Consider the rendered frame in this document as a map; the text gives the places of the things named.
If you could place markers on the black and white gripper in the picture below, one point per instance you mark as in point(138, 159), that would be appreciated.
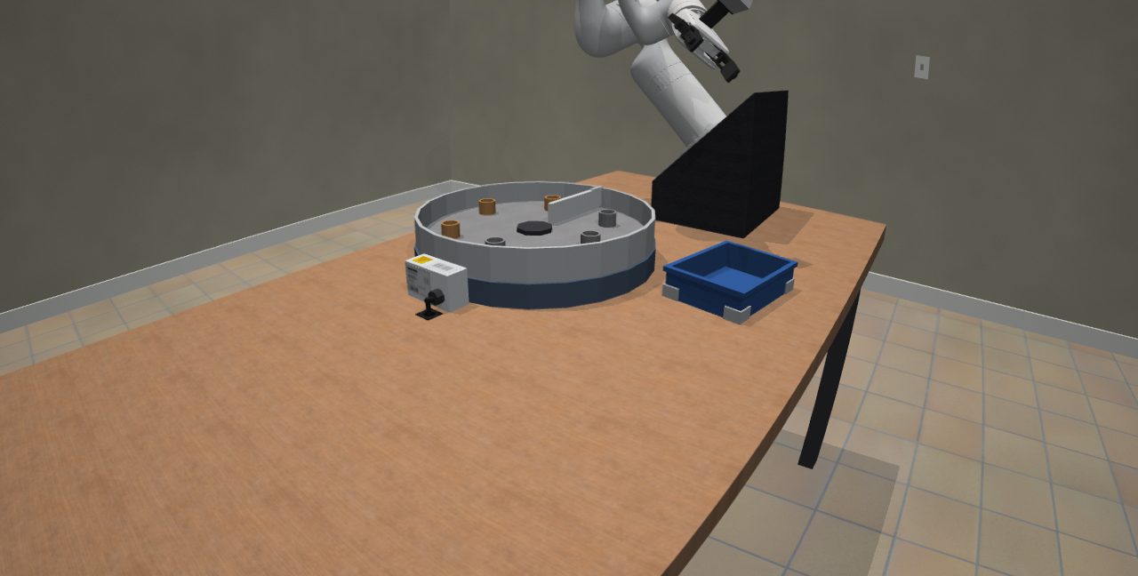
point(693, 38)

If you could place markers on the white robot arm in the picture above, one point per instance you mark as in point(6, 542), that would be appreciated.
point(601, 30)

